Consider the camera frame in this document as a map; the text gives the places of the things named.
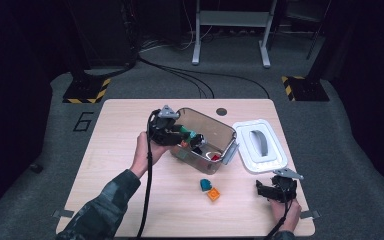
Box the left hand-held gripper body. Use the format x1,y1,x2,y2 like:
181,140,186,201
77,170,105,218
147,104,181,147

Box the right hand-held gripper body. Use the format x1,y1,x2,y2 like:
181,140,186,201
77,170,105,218
269,167,304,204

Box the transparent grey plastic box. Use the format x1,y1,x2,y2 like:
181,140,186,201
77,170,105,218
168,106,241,176

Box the person's right hand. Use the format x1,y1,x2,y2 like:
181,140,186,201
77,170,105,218
269,198,303,234

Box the person's left hand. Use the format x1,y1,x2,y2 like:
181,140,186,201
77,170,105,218
129,130,173,180

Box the orange toy block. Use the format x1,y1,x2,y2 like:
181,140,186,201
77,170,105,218
206,187,222,202

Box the dark equipment cabinet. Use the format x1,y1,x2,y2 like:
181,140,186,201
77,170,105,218
67,0,138,69

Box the white metal stand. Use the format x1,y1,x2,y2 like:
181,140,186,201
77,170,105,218
191,0,279,70

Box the small dark floor object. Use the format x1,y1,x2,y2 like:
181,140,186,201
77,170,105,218
29,162,45,174

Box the dark curtain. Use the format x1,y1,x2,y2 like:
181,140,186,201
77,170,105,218
326,0,384,198
0,0,68,223

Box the dark table with metal legs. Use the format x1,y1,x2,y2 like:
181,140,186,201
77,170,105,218
284,0,333,61

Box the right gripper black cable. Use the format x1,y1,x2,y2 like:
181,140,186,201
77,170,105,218
265,181,294,240

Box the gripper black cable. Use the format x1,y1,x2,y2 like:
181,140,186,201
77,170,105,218
136,109,161,239
265,181,294,240

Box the grey metal table bracket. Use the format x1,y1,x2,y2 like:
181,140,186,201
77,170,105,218
51,209,75,220
299,209,322,220

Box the white lid with grey handle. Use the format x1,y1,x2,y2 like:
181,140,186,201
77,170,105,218
232,118,289,175

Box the black floor cable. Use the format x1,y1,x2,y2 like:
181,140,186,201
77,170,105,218
139,56,271,100
139,57,215,100

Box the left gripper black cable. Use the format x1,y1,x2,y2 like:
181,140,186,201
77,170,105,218
136,109,161,239

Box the black yellow striped base plate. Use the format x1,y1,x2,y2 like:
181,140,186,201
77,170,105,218
281,75,331,102
62,77,112,105

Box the bundle of light cables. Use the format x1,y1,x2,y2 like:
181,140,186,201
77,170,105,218
139,28,195,53

